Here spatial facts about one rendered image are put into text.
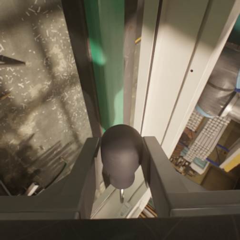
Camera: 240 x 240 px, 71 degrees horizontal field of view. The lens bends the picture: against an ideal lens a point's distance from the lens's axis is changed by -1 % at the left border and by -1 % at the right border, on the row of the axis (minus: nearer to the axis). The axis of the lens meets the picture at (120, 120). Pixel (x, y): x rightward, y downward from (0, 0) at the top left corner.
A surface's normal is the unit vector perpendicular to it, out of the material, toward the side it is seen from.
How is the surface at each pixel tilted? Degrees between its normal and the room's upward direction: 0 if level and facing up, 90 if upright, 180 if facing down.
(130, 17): 0
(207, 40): 90
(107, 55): 0
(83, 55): 90
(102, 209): 90
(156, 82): 90
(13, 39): 0
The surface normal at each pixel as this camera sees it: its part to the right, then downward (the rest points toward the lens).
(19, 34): 0.76, 0.51
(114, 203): -0.01, -0.62
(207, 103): -0.68, 0.44
